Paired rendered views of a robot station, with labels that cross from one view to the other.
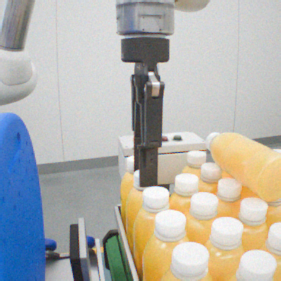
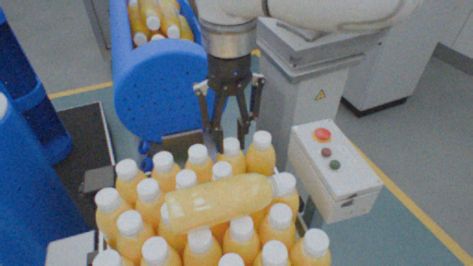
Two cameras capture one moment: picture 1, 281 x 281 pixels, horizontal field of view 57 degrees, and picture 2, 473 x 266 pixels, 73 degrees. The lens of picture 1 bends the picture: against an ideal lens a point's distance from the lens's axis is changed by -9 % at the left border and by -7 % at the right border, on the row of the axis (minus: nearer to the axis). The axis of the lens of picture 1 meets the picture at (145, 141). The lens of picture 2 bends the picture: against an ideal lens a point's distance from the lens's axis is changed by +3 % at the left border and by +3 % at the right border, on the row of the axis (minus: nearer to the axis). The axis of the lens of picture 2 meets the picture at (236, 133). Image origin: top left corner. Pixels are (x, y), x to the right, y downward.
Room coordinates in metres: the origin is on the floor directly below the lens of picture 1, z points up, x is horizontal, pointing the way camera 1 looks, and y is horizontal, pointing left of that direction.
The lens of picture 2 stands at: (0.42, -0.47, 1.58)
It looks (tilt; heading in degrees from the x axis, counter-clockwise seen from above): 43 degrees down; 86
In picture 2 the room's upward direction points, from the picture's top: straight up
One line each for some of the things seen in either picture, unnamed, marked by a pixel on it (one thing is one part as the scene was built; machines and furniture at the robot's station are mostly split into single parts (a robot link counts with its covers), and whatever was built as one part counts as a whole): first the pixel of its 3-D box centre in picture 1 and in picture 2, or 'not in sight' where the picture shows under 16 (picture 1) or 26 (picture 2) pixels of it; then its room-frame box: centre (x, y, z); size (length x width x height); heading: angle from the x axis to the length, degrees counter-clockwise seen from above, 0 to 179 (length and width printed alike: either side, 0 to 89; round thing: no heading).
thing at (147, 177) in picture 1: (148, 166); (220, 138); (0.42, 0.00, 1.12); 0.03 x 0.01 x 0.07; 103
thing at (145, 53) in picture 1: (145, 66); (229, 72); (0.44, 0.00, 1.28); 0.08 x 0.07 x 0.09; 13
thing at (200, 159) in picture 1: (196, 157); (285, 183); (0.54, -0.11, 1.09); 0.04 x 0.04 x 0.02
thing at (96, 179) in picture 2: not in sight; (107, 191); (0.14, 0.01, 0.95); 0.10 x 0.07 x 0.10; 13
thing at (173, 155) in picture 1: (160, 157); (328, 167); (0.65, -0.04, 1.05); 0.20 x 0.10 x 0.10; 103
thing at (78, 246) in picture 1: (82, 267); (184, 149); (0.33, 0.10, 0.99); 0.10 x 0.02 x 0.12; 13
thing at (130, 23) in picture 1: (145, 20); (228, 31); (0.44, 0.00, 1.35); 0.09 x 0.09 x 0.06
